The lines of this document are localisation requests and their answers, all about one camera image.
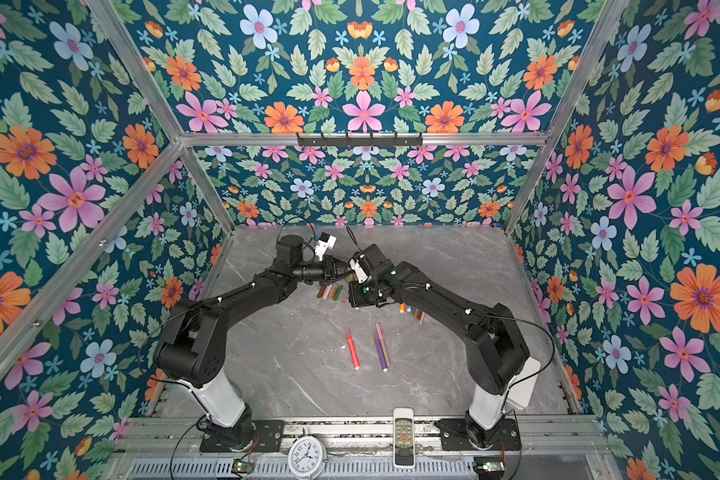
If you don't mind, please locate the white analog clock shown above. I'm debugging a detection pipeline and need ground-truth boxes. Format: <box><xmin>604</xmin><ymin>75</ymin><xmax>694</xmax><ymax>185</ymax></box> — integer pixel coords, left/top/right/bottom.
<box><xmin>287</xmin><ymin>435</ymin><xmax>327</xmax><ymax>479</ymax></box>

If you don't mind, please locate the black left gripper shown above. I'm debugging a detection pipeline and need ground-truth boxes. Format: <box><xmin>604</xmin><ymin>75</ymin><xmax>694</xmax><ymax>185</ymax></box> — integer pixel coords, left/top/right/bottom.
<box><xmin>289</xmin><ymin>254</ymin><xmax>354</xmax><ymax>285</ymax></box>

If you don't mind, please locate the pink highlighter pen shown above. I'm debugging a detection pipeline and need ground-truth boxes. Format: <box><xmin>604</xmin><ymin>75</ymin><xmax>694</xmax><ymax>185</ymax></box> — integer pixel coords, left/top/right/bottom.
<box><xmin>345</xmin><ymin>330</ymin><xmax>361</xmax><ymax>371</ymax></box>

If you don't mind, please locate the white remote control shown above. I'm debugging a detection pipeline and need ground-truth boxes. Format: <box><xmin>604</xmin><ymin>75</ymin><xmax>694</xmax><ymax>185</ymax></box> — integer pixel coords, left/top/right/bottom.
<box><xmin>393</xmin><ymin>407</ymin><xmax>416</xmax><ymax>470</ymax></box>

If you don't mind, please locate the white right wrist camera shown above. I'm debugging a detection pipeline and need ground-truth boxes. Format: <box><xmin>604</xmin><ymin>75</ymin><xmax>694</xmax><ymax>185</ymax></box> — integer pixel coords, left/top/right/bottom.
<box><xmin>349</xmin><ymin>259</ymin><xmax>369</xmax><ymax>284</ymax></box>

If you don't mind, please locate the lilac cap beige pen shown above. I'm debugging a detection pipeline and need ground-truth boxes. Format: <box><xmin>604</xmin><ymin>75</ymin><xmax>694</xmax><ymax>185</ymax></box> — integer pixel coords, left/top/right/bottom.
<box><xmin>375</xmin><ymin>322</ymin><xmax>390</xmax><ymax>371</ymax></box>

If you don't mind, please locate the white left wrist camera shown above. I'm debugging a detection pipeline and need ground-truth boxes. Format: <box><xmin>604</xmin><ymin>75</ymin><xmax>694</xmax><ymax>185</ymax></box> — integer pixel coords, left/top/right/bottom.
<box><xmin>314</xmin><ymin>232</ymin><xmax>337</xmax><ymax>261</ymax></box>

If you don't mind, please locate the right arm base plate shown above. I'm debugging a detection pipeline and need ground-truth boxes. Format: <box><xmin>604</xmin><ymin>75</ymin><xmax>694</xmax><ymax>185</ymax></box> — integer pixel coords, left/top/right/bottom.
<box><xmin>434</xmin><ymin>418</ymin><xmax>522</xmax><ymax>452</ymax></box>

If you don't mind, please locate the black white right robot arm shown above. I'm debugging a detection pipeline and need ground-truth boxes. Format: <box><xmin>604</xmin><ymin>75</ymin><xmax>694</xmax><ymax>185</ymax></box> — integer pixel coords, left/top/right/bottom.
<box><xmin>349</xmin><ymin>244</ymin><xmax>530</xmax><ymax>450</ymax></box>

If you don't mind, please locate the black hook rail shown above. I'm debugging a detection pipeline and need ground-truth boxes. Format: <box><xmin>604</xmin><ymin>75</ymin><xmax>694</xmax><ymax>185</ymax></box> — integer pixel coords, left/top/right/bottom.
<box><xmin>296</xmin><ymin>133</ymin><xmax>424</xmax><ymax>148</ymax></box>

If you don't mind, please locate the purple highlighter pen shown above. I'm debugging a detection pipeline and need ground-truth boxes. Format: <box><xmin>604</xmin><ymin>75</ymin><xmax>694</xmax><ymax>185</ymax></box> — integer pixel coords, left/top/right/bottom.
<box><xmin>373</xmin><ymin>335</ymin><xmax>389</xmax><ymax>372</ymax></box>

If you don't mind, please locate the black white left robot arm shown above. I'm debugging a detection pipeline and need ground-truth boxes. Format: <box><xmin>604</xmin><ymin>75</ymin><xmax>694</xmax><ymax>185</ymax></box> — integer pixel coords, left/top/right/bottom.
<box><xmin>154</xmin><ymin>233</ymin><xmax>351</xmax><ymax>452</ymax></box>

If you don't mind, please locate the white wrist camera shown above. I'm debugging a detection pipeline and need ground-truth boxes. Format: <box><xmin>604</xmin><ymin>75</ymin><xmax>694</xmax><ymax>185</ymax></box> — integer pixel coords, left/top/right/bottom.
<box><xmin>349</xmin><ymin>259</ymin><xmax>369</xmax><ymax>284</ymax></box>
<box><xmin>314</xmin><ymin>232</ymin><xmax>337</xmax><ymax>261</ymax></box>

